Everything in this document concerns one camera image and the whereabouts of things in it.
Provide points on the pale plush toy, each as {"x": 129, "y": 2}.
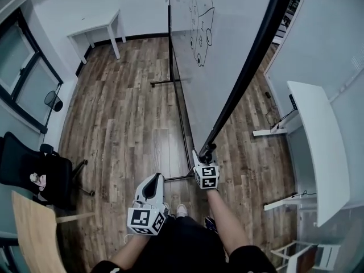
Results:
{"x": 38, "y": 181}

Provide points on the light wooden table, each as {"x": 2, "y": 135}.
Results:
{"x": 34, "y": 229}

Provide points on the person's black shorts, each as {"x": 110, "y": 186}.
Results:
{"x": 185, "y": 249}

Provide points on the black framed whiteboard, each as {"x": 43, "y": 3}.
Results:
{"x": 221, "y": 24}

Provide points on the person's white shoe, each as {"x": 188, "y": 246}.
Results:
{"x": 182, "y": 210}

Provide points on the small white table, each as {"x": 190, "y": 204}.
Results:
{"x": 96, "y": 23}

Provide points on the white standing desk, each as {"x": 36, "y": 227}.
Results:
{"x": 321, "y": 152}

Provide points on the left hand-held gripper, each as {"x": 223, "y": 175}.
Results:
{"x": 142, "y": 219}

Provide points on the person's right forearm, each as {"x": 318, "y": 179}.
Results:
{"x": 227, "y": 223}

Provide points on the black framed window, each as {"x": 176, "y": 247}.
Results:
{"x": 20, "y": 75}

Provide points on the black office chair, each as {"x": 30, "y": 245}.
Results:
{"x": 20, "y": 158}

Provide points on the person's left forearm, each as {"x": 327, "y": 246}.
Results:
{"x": 128, "y": 252}

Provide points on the black metal railing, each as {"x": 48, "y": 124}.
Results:
{"x": 290, "y": 10}

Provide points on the black desk control panel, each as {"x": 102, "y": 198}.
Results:
{"x": 293, "y": 101}

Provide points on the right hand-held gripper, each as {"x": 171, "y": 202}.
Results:
{"x": 207, "y": 178}

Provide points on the glass partition with white blinds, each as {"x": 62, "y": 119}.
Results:
{"x": 321, "y": 33}

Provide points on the white frame stool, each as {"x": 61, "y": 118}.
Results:
{"x": 307, "y": 256}

